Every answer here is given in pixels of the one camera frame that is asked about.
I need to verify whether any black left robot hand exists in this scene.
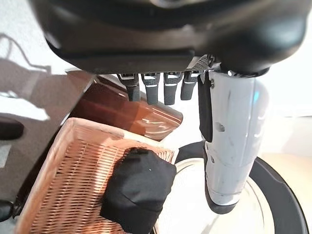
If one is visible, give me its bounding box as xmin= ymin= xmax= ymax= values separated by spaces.
xmin=27 ymin=0 xmax=312 ymax=215

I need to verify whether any black garment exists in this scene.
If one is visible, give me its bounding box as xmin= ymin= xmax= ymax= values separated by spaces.
xmin=99 ymin=146 xmax=177 ymax=234

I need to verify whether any round glass washing machine door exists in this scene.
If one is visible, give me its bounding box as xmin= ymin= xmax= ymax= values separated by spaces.
xmin=150 ymin=140 xmax=311 ymax=234

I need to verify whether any glossy dark brown side table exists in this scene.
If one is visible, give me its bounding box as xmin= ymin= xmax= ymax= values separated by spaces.
xmin=13 ymin=70 xmax=184 ymax=218

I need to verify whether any brown wicker laundry basket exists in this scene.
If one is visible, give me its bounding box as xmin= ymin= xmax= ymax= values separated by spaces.
xmin=13 ymin=117 xmax=180 ymax=234

